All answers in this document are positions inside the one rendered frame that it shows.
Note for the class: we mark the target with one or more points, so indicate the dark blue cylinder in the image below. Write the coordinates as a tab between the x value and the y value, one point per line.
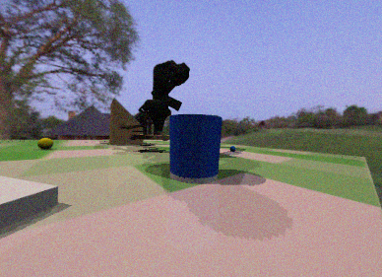
194	145

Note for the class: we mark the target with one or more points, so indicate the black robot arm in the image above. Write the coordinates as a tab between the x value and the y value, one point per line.
177	73

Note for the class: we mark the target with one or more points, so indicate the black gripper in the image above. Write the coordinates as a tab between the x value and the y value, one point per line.
159	111

